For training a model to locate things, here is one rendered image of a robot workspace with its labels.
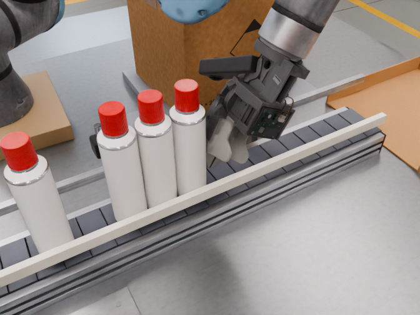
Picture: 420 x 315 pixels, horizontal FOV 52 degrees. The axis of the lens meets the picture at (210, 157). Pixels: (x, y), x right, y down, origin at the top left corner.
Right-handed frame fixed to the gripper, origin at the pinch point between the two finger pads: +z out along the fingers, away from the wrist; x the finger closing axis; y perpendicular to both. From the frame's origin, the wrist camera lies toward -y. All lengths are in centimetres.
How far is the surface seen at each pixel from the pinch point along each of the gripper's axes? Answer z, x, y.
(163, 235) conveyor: 11.0, -6.9, 6.0
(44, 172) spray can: 2.9, -26.3, 2.6
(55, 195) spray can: 6.5, -23.8, 2.3
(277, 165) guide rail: -2.7, 10.3, 4.5
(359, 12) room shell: -34, 247, -174
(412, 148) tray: -12.1, 41.1, 8.2
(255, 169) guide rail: -1.3, 6.1, 4.4
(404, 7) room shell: -53, 279, -163
